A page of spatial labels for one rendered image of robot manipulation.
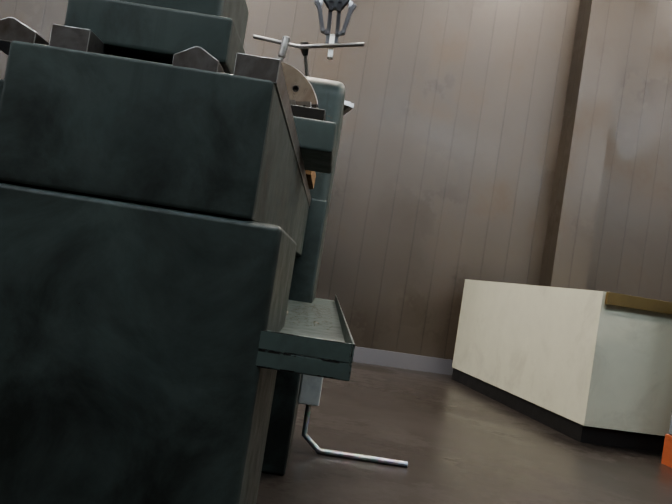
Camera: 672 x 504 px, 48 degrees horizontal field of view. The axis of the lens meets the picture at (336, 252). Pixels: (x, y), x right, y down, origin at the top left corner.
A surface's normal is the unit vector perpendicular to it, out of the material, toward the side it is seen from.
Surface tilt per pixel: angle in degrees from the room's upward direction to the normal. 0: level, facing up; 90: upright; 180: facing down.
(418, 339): 90
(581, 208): 90
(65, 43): 90
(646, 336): 90
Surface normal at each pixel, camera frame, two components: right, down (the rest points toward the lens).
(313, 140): 0.01, -0.04
